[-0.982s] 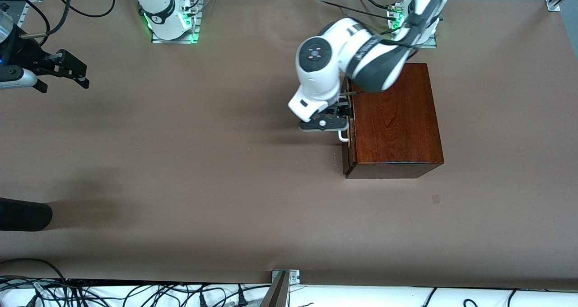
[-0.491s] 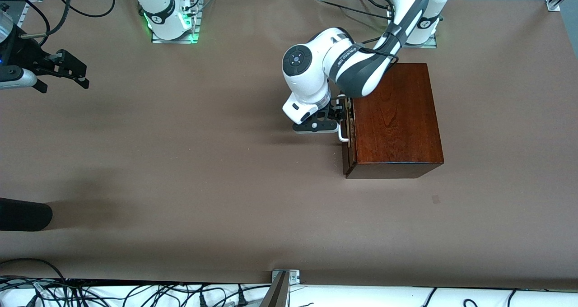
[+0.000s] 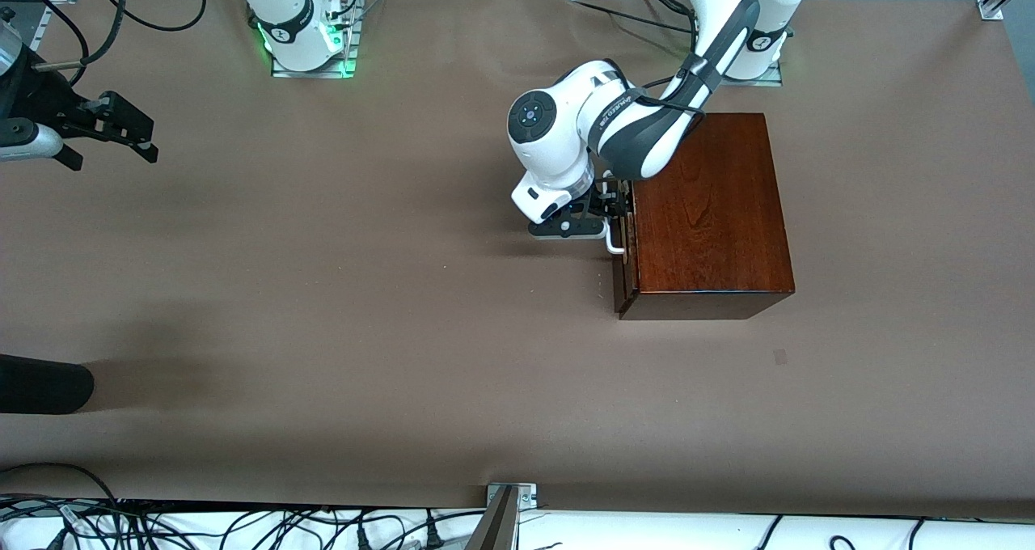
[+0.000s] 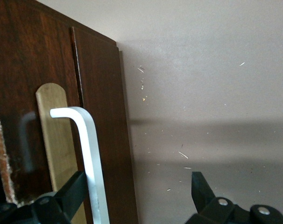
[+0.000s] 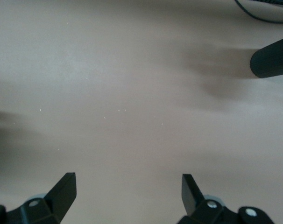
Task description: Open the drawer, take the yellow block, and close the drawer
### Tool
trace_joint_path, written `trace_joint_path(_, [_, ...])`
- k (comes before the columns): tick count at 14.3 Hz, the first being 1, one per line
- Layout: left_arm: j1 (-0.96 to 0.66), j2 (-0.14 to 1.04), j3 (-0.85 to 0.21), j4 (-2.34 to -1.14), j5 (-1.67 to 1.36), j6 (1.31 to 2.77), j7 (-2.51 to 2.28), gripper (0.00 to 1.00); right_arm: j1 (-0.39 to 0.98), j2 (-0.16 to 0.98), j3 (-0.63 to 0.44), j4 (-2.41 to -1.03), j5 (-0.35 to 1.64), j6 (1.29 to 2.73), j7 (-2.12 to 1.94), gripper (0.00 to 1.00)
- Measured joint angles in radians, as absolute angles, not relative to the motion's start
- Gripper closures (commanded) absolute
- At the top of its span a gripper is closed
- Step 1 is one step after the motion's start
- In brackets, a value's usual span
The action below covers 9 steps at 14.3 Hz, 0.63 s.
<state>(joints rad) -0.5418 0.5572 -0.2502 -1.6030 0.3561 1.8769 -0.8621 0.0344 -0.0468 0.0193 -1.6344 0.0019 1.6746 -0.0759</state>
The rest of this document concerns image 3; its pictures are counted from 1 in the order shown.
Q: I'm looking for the wooden drawer with white handle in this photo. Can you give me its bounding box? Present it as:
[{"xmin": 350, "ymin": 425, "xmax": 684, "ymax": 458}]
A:
[{"xmin": 605, "ymin": 121, "xmax": 641, "ymax": 294}]

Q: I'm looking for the dark brown wooden cabinet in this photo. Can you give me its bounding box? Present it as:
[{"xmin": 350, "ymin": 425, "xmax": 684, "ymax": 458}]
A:
[{"xmin": 612, "ymin": 112, "xmax": 796, "ymax": 322}]

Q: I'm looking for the brown paper table cover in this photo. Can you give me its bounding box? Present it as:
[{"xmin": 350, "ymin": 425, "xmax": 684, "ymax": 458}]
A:
[{"xmin": 0, "ymin": 0, "xmax": 1035, "ymax": 520}]

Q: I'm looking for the black foam cylinder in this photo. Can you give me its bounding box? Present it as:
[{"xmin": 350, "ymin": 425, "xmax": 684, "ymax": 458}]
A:
[{"xmin": 0, "ymin": 353, "xmax": 95, "ymax": 416}]

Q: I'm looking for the white sheet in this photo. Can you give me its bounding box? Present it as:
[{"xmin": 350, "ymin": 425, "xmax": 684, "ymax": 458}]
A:
[{"xmin": 0, "ymin": 497, "xmax": 1035, "ymax": 550}]

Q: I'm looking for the grey metal beam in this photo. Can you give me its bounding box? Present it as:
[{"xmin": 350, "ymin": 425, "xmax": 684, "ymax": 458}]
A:
[{"xmin": 465, "ymin": 487, "xmax": 520, "ymax": 550}]

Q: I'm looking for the black cable with brass connector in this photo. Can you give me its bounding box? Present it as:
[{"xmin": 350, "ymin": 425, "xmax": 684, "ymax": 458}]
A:
[{"xmin": 34, "ymin": 0, "xmax": 130, "ymax": 74}]

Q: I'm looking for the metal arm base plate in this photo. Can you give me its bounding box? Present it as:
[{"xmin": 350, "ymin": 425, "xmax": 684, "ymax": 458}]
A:
[
  {"xmin": 271, "ymin": 0, "xmax": 360, "ymax": 79},
  {"xmin": 718, "ymin": 58, "xmax": 784, "ymax": 87}
]

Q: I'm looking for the silver metal bracket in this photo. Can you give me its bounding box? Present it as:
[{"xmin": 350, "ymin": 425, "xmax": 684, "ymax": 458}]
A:
[{"xmin": 485, "ymin": 482, "xmax": 539, "ymax": 512}]

